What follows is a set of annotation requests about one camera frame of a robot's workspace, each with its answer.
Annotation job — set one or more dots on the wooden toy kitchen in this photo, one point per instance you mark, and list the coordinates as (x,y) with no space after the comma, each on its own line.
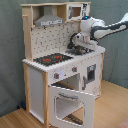
(46,40)

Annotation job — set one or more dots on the white cabinet door with dispenser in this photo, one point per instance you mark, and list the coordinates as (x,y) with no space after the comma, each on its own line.
(91,75)

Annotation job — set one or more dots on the toy microwave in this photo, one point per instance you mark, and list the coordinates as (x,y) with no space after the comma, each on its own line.
(76,11)

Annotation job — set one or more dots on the grey range hood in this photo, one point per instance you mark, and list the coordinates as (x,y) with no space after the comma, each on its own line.
(48,18)

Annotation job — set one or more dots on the black toy faucet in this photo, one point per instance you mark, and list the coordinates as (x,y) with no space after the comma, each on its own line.
(71,45)

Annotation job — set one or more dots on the red left stove knob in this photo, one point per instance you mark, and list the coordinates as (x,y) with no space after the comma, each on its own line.
(56,75)

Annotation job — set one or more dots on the black toy stovetop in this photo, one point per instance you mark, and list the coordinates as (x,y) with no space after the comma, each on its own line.
(52,59)

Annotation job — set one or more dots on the silver toy pot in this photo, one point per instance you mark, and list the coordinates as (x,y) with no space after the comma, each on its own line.
(79,50)

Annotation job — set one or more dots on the white oven door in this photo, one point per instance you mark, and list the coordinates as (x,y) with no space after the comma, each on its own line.
(63,102)

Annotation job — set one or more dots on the grey toy sink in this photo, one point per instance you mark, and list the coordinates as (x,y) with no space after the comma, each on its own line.
(72,51)

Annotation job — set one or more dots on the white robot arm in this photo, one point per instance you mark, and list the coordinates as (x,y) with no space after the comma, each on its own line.
(93,29)

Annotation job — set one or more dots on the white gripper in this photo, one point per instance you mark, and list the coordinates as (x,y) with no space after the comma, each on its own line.
(84,41)

